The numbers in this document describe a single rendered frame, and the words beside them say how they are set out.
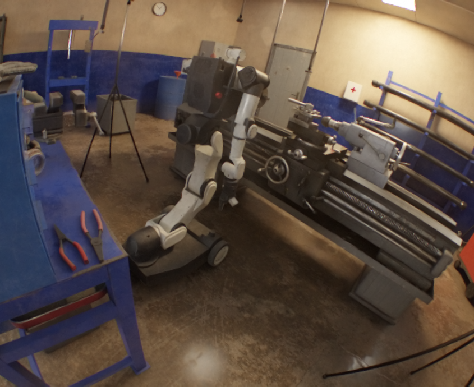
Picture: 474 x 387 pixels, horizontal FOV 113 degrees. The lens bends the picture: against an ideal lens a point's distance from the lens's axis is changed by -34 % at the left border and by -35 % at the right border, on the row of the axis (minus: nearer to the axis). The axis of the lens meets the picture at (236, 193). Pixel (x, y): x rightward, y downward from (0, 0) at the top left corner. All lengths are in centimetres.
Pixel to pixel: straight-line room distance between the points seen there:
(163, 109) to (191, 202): 376
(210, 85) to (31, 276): 108
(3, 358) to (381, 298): 214
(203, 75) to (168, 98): 384
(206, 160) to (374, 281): 150
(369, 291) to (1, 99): 212
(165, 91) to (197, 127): 382
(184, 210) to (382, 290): 157
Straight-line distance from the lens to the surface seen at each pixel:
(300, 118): 178
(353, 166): 183
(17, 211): 46
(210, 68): 126
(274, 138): 199
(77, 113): 137
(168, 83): 506
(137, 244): 140
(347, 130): 191
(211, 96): 124
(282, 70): 577
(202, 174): 151
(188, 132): 127
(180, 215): 155
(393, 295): 201
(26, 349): 79
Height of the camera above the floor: 130
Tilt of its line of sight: 29 degrees down
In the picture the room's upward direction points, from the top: 15 degrees clockwise
